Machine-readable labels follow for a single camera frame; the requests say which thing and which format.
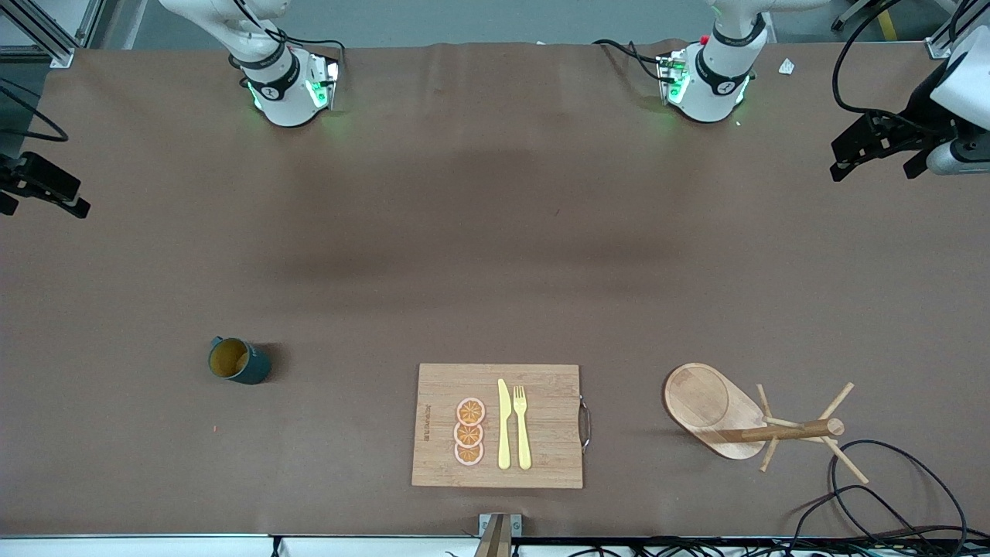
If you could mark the white paper scrap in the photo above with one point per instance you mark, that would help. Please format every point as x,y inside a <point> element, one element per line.
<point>786,66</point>

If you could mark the orange slice toy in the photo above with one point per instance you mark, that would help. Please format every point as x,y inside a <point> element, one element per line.
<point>468,435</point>
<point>470,411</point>

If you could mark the aluminium frame profile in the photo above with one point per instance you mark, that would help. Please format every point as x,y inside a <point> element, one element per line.
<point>940,42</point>
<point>62,54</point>

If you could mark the wooden bracket with metal plate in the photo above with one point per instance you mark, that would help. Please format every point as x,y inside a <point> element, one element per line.
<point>496,538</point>

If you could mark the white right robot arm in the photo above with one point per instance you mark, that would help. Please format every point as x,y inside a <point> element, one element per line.
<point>278,97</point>

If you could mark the wooden mug tree stand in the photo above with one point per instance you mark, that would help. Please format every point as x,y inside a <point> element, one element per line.
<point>696,398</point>

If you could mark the yellow plastic fork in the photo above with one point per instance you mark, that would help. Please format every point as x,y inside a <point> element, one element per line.
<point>522,433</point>

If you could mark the teal ribbed cup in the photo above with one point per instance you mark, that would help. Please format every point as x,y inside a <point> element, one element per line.
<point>241,363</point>

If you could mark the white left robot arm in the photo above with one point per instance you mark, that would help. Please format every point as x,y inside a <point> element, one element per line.
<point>715,85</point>

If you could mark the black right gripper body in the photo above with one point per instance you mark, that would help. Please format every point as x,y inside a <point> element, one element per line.
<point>17,175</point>

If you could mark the bamboo cutting board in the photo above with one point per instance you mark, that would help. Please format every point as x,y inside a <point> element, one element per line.
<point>541,418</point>

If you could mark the yellow plastic knife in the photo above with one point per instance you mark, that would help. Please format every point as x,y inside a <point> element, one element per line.
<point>503,425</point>

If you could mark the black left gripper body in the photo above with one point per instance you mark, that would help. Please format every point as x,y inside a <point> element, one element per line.
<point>922,109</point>

